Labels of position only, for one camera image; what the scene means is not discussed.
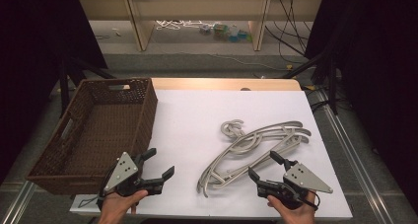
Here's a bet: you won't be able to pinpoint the grey plastic clothes hanger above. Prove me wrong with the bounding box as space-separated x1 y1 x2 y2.
196 118 304 193
201 121 312 198
198 119 313 197

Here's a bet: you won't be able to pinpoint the person's right hand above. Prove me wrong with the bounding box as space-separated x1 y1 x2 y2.
266 190 318 224

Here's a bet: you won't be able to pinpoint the person's left hand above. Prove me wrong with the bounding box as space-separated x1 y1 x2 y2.
98 189 149 224

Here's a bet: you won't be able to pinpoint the dark curtain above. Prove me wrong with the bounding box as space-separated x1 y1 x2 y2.
0 0 108 186
304 0 418 215

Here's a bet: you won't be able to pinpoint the black metal stand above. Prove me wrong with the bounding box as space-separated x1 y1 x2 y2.
57 50 116 117
281 49 340 115

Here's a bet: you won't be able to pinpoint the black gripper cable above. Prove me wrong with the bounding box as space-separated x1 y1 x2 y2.
297 189 321 212
78 166 114 209

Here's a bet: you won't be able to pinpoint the metal floor rail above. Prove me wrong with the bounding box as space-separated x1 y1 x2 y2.
313 87 397 224
0 180 37 224

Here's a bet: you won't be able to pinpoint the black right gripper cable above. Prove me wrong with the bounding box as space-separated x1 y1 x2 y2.
297 189 321 212

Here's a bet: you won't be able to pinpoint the long white floor cable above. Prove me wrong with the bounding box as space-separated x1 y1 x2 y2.
183 51 289 71

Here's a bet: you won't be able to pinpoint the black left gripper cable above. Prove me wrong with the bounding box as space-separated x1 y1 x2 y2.
78 166 114 209

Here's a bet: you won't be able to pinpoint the white coiled floor cable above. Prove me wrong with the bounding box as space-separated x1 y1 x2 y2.
155 19 215 32

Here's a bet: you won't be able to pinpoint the brown wicker basket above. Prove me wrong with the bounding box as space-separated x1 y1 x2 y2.
25 77 159 196

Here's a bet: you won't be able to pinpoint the colourful toy blocks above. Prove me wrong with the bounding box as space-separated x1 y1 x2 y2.
199 22 253 43

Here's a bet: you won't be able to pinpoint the bundle of black cables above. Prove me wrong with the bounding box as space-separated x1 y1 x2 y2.
264 0 314 65

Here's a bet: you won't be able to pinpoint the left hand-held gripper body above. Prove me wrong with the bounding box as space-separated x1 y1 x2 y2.
98 150 165 202

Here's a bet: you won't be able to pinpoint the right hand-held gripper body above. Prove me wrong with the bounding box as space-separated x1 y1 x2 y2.
257 160 334 210

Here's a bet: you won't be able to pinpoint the light wooden shelf unit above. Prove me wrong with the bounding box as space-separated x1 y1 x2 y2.
77 0 324 52

